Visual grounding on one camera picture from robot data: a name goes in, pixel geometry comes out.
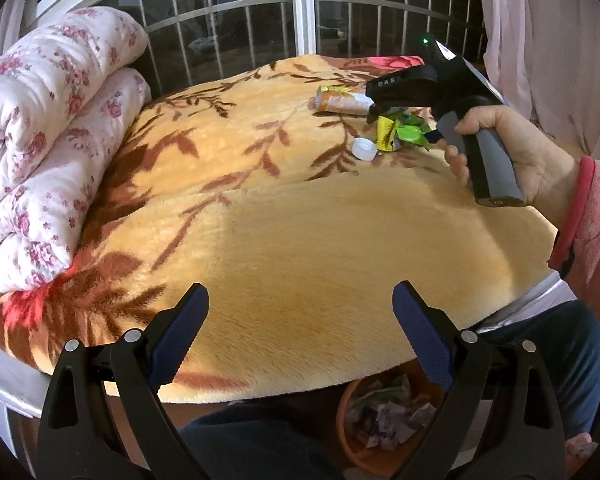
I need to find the green wrapper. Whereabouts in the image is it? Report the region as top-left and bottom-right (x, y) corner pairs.
(390, 112), (438, 151)

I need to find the person's right leg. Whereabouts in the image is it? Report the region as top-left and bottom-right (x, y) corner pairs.
(472, 300), (600, 441)

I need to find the person's leg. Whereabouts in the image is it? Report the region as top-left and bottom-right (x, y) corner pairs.
(177, 395), (351, 480)
(472, 300), (600, 441)

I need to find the pile of packets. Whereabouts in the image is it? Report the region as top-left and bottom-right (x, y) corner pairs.
(352, 375), (438, 448)

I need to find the person's bare foot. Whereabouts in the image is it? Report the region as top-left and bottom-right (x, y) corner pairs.
(562, 432), (600, 480)

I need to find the orange plastic basin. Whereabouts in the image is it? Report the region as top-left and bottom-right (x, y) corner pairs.
(337, 367), (461, 471)

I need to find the yellow orange tube wrapper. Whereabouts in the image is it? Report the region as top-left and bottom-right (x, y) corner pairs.
(315, 85), (376, 115)

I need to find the person's right forearm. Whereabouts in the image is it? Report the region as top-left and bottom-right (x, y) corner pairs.
(547, 156), (600, 341)

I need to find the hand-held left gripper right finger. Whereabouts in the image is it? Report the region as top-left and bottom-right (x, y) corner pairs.
(391, 280), (567, 480)

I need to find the yellow floral plush blanket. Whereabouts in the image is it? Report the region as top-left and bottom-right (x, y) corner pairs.
(0, 55), (566, 406)

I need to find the white bed frame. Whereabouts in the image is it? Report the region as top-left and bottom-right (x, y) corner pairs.
(0, 280), (576, 421)

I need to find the folded floral quilt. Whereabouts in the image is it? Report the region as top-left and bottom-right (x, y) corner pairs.
(0, 7), (153, 293)

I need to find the person's right hand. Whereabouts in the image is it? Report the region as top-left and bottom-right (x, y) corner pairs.
(437, 104), (581, 209)

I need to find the white bottle cap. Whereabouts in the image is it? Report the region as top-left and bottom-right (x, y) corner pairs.
(351, 137), (378, 162)

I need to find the white framed barred window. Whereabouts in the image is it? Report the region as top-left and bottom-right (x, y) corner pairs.
(35, 0), (491, 106)

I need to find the person's left leg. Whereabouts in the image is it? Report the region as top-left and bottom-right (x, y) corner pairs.
(177, 395), (351, 480)

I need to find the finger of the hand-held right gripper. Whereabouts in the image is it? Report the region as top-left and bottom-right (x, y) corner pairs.
(365, 93), (398, 124)

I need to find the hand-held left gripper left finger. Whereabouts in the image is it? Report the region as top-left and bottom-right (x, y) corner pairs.
(36, 282), (211, 480)

